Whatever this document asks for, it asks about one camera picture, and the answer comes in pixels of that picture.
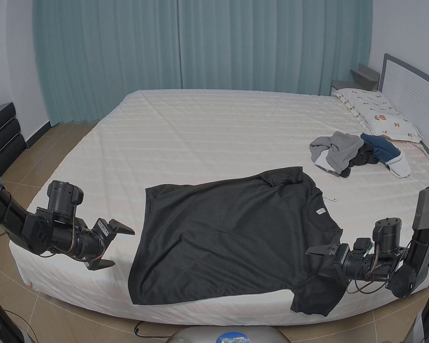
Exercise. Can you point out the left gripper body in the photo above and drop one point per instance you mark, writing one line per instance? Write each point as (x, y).
(89, 243)

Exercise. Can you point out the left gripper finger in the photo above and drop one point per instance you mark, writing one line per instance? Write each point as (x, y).
(98, 265)
(121, 229)

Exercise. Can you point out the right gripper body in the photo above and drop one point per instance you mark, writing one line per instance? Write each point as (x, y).
(357, 266)

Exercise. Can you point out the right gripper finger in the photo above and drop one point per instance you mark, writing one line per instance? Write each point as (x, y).
(334, 275)
(323, 250)

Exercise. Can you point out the black T-shirt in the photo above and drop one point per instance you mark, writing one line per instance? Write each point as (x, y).
(228, 234)

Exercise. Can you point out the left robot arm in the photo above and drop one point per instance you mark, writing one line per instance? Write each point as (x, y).
(18, 223)

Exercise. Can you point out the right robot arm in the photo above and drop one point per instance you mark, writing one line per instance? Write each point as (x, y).
(422, 248)

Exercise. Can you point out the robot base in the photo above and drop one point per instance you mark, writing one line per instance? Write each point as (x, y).
(200, 336)

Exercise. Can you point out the pile of clothes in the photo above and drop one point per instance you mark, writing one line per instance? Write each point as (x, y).
(339, 148)

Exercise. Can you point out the bed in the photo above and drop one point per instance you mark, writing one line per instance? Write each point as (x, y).
(200, 138)

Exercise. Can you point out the black chest of drawers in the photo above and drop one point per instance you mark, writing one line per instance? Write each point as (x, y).
(3, 138)

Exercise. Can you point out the white printed pillow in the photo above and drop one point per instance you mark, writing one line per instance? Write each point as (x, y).
(375, 109)

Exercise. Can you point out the grey bedside table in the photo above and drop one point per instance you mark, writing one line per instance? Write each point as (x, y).
(364, 75)

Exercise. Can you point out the blue-green curtain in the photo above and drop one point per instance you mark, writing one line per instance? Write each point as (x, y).
(271, 30)
(107, 48)

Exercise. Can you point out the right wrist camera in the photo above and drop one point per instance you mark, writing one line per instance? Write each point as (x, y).
(361, 245)

